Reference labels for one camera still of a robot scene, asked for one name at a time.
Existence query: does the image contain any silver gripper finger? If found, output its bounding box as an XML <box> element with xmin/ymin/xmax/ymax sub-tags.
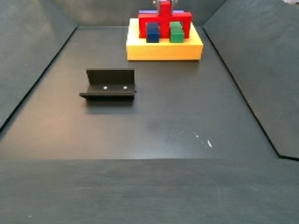
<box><xmin>170</xmin><ymin>0</ymin><xmax>178</xmax><ymax>11</ymax></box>
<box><xmin>152</xmin><ymin>0</ymin><xmax>160</xmax><ymax>11</ymax></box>

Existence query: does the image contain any red forked block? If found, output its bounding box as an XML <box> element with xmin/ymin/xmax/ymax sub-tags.
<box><xmin>137</xmin><ymin>0</ymin><xmax>192</xmax><ymax>39</ymax></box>

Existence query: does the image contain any yellow base board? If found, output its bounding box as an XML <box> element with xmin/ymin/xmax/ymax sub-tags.
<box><xmin>125</xmin><ymin>18</ymin><xmax>203</xmax><ymax>61</ymax></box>

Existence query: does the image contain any purple cross block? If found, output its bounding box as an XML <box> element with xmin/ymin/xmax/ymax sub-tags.
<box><xmin>137</xmin><ymin>10</ymin><xmax>184</xmax><ymax>14</ymax></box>

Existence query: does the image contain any blue long block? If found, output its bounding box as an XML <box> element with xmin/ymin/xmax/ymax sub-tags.
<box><xmin>145</xmin><ymin>23</ymin><xmax>160</xmax><ymax>43</ymax></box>

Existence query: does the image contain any green long block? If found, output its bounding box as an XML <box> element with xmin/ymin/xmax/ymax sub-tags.
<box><xmin>170</xmin><ymin>22</ymin><xmax>184</xmax><ymax>43</ymax></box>

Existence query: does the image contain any black angle bracket holder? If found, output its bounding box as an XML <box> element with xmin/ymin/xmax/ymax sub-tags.
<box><xmin>78</xmin><ymin>68</ymin><xmax>136</xmax><ymax>101</ymax></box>

